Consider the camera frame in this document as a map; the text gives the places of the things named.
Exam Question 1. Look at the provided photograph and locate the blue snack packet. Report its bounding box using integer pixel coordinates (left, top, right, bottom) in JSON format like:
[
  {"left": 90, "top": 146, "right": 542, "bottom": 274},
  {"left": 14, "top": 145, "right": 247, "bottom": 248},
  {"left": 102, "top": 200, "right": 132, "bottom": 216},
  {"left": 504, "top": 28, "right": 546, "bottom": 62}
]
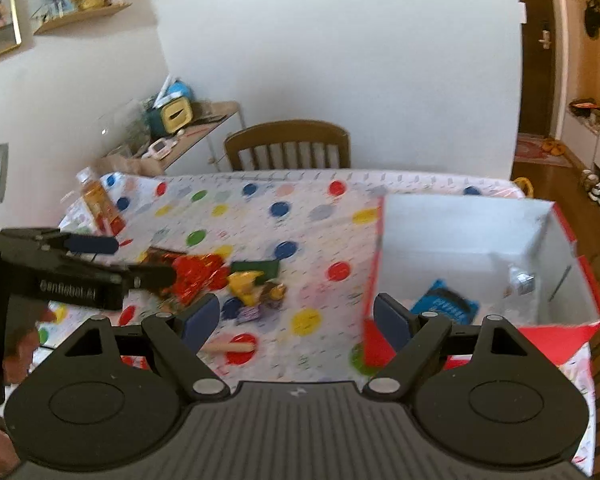
[{"left": 410, "top": 280, "right": 479, "bottom": 325}]

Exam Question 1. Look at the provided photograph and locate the red foil snack bag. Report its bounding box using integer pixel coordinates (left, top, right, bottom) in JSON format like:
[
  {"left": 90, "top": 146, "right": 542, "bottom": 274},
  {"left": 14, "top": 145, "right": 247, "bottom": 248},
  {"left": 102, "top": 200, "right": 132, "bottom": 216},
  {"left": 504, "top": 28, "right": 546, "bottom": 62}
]
[{"left": 171, "top": 254, "right": 230, "bottom": 307}]

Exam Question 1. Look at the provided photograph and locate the wooden stick snack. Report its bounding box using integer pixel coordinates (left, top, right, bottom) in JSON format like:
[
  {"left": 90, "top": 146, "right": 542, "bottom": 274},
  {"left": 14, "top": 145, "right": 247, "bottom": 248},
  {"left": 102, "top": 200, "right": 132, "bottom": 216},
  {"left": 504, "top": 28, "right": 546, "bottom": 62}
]
[{"left": 200, "top": 341, "right": 256, "bottom": 353}]

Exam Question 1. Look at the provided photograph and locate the purple candy wrapper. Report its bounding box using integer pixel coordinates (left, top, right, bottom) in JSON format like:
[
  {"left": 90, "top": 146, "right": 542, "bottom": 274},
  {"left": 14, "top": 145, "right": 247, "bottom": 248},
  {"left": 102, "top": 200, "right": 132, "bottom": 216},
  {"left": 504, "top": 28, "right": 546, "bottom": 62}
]
[{"left": 236, "top": 306, "right": 262, "bottom": 324}]

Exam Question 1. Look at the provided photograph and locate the brown chocolate bar wrapper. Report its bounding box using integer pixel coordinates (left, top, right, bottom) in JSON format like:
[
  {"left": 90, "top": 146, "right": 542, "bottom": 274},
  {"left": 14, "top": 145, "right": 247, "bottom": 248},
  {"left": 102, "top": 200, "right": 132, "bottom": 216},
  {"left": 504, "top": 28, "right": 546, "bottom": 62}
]
[{"left": 260, "top": 280, "right": 287, "bottom": 310}]

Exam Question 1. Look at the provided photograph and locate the clear silver snack packet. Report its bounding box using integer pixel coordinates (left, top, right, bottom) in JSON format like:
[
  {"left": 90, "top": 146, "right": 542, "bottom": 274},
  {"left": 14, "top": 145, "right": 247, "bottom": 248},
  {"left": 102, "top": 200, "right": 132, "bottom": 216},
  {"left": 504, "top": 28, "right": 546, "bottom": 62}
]
[{"left": 504, "top": 264, "right": 535, "bottom": 297}]

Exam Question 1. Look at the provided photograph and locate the person's left hand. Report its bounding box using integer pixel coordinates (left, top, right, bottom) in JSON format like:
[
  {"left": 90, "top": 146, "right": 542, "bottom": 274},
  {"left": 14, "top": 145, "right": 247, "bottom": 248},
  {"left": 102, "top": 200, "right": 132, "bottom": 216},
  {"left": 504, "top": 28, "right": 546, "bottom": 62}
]
[{"left": 3, "top": 327, "right": 40, "bottom": 385}]

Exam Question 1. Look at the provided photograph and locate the orange drink bottle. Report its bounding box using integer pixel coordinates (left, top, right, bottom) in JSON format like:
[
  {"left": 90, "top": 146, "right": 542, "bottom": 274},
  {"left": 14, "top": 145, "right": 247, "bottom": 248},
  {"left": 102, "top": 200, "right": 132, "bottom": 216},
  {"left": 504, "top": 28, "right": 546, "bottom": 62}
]
[{"left": 76, "top": 167, "right": 125, "bottom": 236}]

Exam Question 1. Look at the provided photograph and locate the yellow snack packet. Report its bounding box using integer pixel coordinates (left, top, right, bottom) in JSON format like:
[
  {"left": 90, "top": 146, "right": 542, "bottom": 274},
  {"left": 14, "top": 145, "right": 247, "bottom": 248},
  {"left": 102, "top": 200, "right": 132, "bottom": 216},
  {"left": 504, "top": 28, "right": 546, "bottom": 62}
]
[{"left": 227, "top": 271, "right": 264, "bottom": 307}]

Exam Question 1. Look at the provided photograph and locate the red white cardboard box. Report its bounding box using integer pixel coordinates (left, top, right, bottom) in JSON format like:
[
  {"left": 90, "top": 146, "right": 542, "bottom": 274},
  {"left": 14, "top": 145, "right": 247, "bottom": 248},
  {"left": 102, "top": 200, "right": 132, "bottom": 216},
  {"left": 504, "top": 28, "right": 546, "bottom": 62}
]
[{"left": 363, "top": 194, "right": 600, "bottom": 366}]

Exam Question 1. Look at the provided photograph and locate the dark green snack packet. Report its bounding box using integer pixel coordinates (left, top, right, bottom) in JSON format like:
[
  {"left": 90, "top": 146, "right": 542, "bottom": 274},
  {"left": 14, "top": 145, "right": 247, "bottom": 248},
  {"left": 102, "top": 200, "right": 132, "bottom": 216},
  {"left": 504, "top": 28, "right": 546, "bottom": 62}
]
[{"left": 230, "top": 259, "right": 280, "bottom": 283}]

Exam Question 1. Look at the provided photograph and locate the pink white timer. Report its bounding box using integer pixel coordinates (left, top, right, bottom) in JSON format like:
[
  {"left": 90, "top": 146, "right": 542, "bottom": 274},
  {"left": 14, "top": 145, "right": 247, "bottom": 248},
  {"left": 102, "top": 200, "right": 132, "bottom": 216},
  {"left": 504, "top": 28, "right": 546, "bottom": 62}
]
[{"left": 142, "top": 138, "right": 178, "bottom": 160}]

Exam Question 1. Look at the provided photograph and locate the balloon pattern tablecloth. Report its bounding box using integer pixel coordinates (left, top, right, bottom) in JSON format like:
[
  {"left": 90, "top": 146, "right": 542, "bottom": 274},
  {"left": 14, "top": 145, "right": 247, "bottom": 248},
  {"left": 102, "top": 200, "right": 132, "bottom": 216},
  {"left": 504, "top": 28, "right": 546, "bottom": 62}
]
[{"left": 3, "top": 170, "right": 589, "bottom": 479}]

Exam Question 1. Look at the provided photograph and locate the yellow green tissue box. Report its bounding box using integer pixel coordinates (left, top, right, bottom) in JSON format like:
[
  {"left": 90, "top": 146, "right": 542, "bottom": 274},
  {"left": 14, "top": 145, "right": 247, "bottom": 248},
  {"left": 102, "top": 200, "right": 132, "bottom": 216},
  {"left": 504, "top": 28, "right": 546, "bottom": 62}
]
[{"left": 146, "top": 96, "right": 195, "bottom": 140}]

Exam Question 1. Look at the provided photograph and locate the wooden side table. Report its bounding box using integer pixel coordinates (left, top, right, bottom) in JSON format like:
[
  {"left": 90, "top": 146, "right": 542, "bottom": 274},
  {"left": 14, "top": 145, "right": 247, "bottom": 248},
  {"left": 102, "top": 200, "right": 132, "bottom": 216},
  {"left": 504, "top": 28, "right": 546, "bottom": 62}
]
[{"left": 97, "top": 100, "right": 246, "bottom": 177}]

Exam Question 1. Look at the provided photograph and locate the brown wooden chair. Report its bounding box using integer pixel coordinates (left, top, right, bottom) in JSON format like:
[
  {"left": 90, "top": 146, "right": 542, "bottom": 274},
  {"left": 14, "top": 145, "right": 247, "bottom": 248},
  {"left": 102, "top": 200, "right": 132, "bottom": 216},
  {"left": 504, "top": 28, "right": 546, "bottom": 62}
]
[{"left": 224, "top": 119, "right": 351, "bottom": 171}]

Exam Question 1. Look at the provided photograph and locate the wooden wall shelf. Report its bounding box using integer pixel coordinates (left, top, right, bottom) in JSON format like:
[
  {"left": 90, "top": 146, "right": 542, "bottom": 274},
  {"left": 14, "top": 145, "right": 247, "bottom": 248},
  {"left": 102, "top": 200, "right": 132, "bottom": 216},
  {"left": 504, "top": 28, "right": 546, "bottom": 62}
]
[{"left": 33, "top": 3, "right": 131, "bottom": 36}]

